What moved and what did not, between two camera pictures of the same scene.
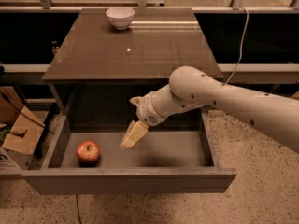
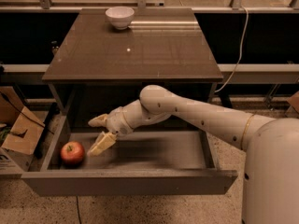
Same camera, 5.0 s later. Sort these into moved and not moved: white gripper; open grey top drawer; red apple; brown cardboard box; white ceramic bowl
Moved: white gripper; red apple
Not moved: open grey top drawer; white ceramic bowl; brown cardboard box
